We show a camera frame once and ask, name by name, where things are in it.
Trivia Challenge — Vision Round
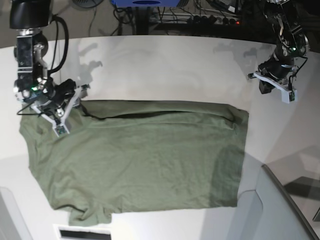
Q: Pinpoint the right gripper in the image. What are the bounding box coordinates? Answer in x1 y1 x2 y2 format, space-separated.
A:
16 78 90 137

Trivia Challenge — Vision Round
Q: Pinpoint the blue box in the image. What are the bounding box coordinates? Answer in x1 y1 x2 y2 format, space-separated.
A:
111 0 180 8

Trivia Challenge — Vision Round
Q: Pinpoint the green t-shirt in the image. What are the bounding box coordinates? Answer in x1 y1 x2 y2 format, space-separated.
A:
19 100 249 227

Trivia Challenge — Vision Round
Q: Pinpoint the black power strip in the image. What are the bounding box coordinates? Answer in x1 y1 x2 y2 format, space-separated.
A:
149 13 242 27

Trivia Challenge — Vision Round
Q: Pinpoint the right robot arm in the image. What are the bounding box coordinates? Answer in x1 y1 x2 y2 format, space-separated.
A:
9 0 89 136

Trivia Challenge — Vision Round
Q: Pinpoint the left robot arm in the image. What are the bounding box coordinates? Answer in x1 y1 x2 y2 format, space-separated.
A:
247 0 310 104

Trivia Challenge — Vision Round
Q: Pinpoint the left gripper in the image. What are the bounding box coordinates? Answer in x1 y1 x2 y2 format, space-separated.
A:
247 58 298 103

